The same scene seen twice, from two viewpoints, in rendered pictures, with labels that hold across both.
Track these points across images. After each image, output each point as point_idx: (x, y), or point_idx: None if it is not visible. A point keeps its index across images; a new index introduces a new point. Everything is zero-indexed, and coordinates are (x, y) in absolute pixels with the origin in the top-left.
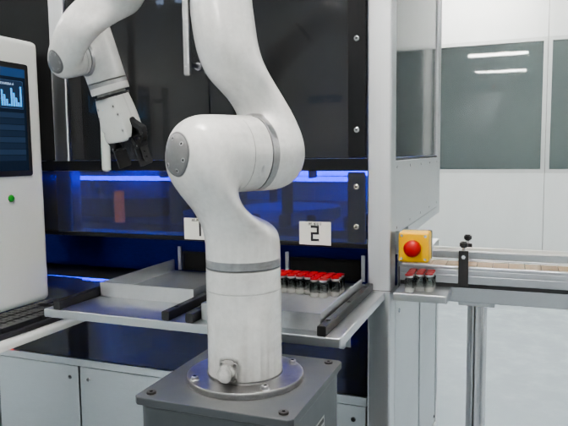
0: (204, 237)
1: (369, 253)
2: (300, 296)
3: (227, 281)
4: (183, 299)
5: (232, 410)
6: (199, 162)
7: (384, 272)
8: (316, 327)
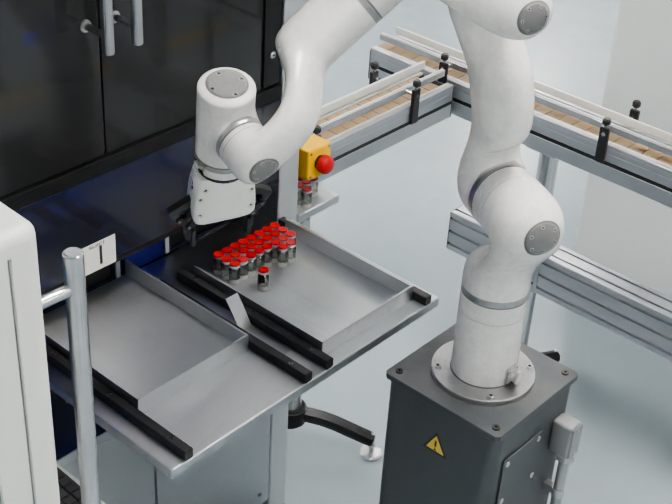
0: (106, 263)
1: (281, 187)
2: (272, 272)
3: (522, 309)
4: (238, 352)
5: (549, 394)
6: (562, 238)
7: (293, 199)
8: (409, 299)
